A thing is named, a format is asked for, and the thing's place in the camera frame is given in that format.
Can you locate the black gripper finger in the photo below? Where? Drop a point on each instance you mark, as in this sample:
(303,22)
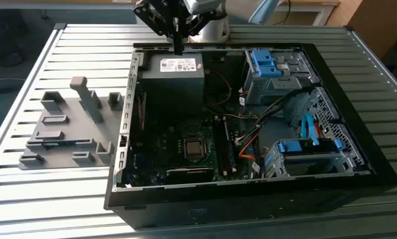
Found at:
(154,17)
(198,23)

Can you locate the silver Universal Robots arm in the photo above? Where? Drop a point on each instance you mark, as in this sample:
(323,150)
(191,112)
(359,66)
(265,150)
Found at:
(214,30)

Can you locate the black RAM slot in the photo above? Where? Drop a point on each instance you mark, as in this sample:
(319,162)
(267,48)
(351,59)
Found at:
(219,144)

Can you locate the grey power supply unit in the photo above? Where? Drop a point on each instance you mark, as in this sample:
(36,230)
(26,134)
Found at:
(171,79)

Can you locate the blue drive bay latch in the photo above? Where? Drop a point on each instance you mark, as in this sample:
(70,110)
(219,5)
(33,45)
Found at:
(263,62)

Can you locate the CPU socket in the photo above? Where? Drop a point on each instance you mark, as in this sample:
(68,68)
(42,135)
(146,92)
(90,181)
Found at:
(194,138)

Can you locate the black mesh waste bin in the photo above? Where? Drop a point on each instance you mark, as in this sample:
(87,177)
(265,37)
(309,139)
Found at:
(5,49)

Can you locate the grey parts rack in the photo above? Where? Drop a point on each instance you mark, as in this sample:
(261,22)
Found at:
(71,117)

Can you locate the silver CPU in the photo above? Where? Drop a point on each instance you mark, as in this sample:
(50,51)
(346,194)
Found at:
(194,148)

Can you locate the wooden cabinet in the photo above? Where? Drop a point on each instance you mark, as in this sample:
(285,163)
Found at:
(377,25)

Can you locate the green motherboard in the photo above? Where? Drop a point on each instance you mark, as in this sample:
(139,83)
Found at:
(209,161)

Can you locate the blue disk carrier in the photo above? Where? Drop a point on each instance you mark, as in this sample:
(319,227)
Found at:
(294,147)

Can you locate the black graphics card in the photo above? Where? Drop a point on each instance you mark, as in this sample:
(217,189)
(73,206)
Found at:
(189,175)

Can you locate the grey disk bay cage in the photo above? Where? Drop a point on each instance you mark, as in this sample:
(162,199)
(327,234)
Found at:
(317,156)

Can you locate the black open PC case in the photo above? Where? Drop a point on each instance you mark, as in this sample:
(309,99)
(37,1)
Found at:
(218,206)

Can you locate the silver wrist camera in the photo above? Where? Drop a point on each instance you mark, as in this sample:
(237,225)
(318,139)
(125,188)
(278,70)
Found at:
(201,5)

